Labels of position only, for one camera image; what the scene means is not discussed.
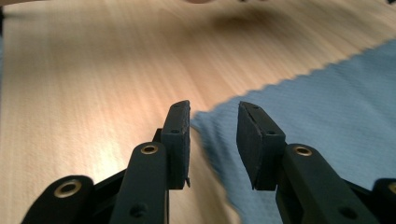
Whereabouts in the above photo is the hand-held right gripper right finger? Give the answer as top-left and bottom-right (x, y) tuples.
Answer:
(235, 101), (379, 224)

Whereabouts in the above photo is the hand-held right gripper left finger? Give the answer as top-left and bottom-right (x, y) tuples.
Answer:
(108, 99), (191, 224)

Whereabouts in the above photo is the grey-blue cleaning cloth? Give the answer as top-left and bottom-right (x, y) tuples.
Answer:
(190, 38), (396, 224)

